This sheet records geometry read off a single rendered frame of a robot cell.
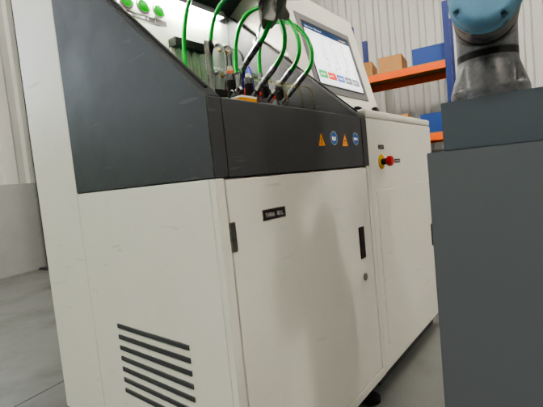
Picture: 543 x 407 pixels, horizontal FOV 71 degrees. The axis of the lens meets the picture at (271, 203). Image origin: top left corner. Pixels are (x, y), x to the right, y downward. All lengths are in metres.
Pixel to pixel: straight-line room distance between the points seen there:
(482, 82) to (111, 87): 0.82
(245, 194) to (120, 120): 0.37
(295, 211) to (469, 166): 0.39
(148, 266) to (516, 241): 0.79
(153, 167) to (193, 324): 0.35
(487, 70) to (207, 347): 0.81
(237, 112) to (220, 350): 0.49
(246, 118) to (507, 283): 0.62
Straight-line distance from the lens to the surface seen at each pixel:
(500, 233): 0.87
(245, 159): 0.81
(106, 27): 1.08
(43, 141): 1.41
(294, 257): 0.94
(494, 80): 0.91
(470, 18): 0.81
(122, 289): 1.10
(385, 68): 6.55
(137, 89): 0.95
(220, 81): 1.59
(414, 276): 1.70
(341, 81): 1.81
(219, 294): 0.79
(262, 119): 0.87
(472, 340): 0.93
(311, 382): 1.07
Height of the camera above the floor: 0.78
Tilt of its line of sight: 4 degrees down
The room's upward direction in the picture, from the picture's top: 6 degrees counter-clockwise
